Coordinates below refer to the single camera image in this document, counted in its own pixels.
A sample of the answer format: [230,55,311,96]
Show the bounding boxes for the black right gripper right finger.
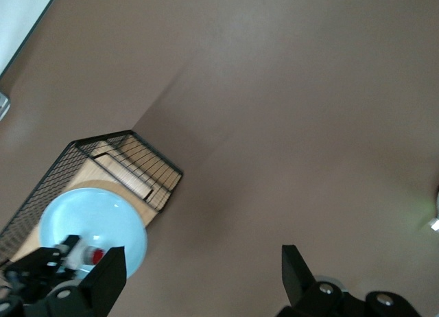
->
[276,244,423,317]

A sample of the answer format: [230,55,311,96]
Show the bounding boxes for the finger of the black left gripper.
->
[5,247,64,299]
[62,234,80,252]

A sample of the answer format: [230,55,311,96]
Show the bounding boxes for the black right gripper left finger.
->
[0,246,128,317]

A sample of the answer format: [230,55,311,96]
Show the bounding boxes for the light blue round plate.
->
[39,188,149,290]

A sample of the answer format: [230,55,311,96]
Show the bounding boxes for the black wire basket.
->
[0,129,185,263]

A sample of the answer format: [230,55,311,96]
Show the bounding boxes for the white red button module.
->
[54,239,106,275]

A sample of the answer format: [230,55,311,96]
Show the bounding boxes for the grey metal clamp bracket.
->
[0,92,11,121]

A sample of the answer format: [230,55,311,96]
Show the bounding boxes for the wooden board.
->
[10,143,181,263]

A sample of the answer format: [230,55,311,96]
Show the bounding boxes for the brown table cover sheet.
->
[0,0,439,317]

